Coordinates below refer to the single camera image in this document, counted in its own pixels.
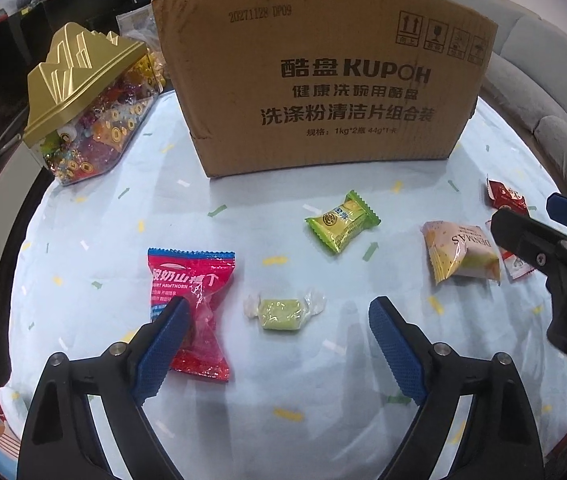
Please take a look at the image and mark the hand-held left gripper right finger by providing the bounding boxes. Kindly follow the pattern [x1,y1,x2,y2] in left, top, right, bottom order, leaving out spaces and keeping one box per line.
[368,296,547,480]

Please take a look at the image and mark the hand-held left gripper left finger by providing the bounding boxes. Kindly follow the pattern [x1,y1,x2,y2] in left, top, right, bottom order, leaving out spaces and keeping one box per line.
[17,296,191,480]

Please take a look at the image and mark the white and red sachet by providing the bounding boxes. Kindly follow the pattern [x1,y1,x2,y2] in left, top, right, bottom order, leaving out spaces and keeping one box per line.
[486,219,537,284]

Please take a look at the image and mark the red candy packet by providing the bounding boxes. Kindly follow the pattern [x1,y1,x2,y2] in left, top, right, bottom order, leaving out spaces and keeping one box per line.
[486,176,531,211]

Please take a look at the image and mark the pink snack packet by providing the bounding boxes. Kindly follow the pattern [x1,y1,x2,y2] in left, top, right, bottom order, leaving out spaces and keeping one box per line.
[147,247,238,384]

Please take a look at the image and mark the beige snack packet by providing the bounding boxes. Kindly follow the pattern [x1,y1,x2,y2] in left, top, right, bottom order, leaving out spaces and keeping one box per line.
[422,220,501,287]

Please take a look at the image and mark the pale green candy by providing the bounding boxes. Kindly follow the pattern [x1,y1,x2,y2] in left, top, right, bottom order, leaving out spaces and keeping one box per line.
[243,289,327,333]

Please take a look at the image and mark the light green snack packet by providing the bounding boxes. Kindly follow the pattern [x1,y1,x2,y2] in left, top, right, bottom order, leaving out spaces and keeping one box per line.
[305,190,381,256]

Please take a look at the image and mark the brown cardboard box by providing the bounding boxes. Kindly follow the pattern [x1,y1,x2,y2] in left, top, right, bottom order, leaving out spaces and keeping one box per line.
[151,0,499,179]

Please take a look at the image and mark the grey curved sofa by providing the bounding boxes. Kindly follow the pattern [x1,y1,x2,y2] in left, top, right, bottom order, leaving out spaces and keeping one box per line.
[406,0,567,171]

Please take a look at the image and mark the gold-lidded clear candy jar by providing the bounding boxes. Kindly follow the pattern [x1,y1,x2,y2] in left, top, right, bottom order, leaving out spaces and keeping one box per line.
[22,21,164,188]

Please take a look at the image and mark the clear plastic bag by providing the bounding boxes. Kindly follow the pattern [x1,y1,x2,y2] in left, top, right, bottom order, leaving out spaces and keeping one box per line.
[116,7,159,53]

